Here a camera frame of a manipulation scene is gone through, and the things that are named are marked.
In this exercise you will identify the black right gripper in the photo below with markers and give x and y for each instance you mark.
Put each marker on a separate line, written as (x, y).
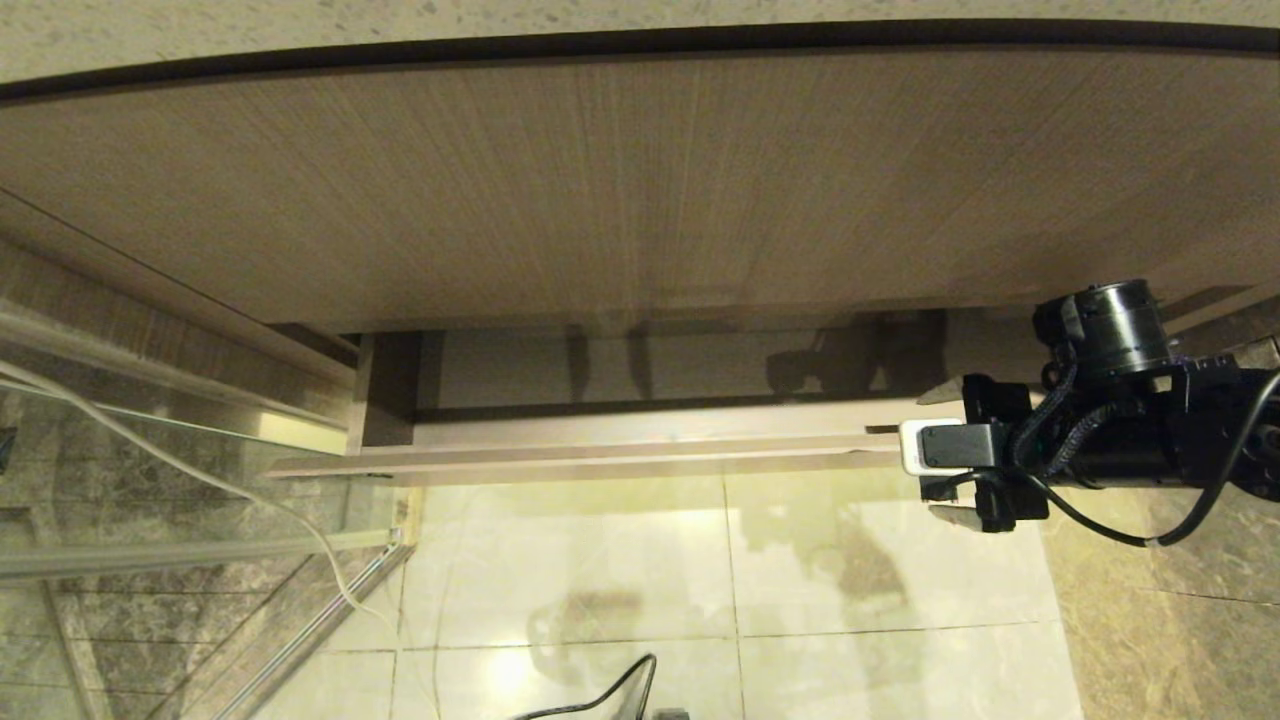
(1000, 400)

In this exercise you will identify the light wooden drawer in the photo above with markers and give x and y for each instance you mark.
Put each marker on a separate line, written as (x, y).
(650, 455)

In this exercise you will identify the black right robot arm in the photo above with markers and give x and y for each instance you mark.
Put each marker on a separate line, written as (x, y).
(1120, 325)

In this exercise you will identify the light wooden vanity cabinet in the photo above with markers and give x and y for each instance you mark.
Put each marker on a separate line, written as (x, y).
(600, 200)

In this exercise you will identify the speckled stone countertop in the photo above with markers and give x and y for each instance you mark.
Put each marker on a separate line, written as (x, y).
(200, 30)

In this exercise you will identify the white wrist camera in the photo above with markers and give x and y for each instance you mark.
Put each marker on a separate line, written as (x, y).
(925, 447)

